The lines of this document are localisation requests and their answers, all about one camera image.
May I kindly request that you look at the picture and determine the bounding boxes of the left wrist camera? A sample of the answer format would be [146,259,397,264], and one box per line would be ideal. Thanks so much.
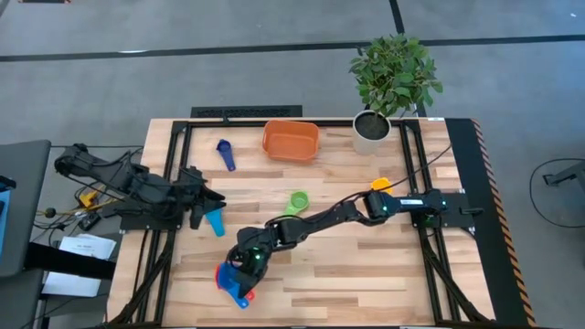
[182,165,205,184]

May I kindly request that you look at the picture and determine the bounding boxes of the black floor vent grille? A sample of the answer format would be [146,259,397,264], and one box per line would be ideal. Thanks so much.
[190,104,303,119]

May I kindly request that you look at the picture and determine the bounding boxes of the small dark blue measuring cup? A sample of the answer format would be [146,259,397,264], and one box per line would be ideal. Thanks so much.
[216,139,237,173]

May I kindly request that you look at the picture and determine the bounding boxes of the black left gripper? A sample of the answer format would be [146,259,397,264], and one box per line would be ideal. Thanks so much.
[171,181,227,230]

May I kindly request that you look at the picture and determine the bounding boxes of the white plant pot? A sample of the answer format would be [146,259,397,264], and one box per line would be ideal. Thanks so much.
[352,109,392,156]

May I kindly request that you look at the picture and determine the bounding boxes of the orange-yellow measuring cup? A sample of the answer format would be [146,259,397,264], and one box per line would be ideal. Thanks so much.
[369,176,394,196]

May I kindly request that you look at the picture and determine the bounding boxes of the grey desk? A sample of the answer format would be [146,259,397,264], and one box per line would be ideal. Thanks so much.
[0,139,52,280]

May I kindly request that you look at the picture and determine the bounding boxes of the black panel with hazard stripe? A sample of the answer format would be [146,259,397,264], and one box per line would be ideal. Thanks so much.
[445,117,538,328]

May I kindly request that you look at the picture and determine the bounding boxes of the green leafy plant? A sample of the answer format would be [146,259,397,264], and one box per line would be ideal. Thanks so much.
[348,32,444,119]

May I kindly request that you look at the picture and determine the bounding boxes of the white paper sheets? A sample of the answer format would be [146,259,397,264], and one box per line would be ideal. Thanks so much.
[41,232,118,298]

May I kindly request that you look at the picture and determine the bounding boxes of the teal measuring cup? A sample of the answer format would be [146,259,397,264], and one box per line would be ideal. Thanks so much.
[205,208,227,238]

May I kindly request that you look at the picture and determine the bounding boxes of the orange plastic basket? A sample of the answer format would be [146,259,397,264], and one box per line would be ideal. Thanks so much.
[261,119,321,164]

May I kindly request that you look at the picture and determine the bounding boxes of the grey floor stand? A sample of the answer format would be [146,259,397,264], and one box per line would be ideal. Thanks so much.
[542,159,585,188]

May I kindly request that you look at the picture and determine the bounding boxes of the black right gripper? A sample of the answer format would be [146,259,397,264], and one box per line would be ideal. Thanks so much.
[235,226,280,299]

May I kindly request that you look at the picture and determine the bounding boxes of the green measuring cup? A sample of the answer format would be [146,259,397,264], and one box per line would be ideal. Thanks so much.
[283,190,311,217]

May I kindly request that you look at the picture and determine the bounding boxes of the black floor cable loop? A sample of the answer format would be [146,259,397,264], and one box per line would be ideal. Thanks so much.
[529,157,585,229]

